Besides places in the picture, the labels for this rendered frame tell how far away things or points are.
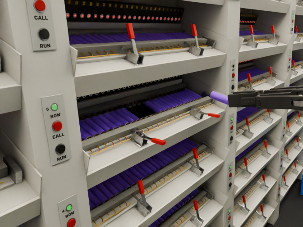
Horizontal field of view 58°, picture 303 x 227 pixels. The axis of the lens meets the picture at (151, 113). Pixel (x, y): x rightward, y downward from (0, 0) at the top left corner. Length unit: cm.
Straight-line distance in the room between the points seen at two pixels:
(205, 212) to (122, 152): 56
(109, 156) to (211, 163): 50
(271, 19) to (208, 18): 70
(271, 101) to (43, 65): 42
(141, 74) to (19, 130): 29
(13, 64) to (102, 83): 18
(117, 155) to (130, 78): 18
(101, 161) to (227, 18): 63
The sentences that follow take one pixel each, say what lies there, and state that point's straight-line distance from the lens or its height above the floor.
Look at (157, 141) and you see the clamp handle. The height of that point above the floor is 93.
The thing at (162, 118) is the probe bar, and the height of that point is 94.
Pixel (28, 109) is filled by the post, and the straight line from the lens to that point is 48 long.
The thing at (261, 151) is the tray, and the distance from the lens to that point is 165.
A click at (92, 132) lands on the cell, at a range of 66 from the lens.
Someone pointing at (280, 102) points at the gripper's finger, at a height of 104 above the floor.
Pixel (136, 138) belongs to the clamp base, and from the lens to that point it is 68.
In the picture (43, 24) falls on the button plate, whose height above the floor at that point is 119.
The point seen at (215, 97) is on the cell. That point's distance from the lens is 67.
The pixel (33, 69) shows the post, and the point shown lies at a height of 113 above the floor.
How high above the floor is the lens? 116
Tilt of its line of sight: 15 degrees down
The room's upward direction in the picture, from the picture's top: 3 degrees counter-clockwise
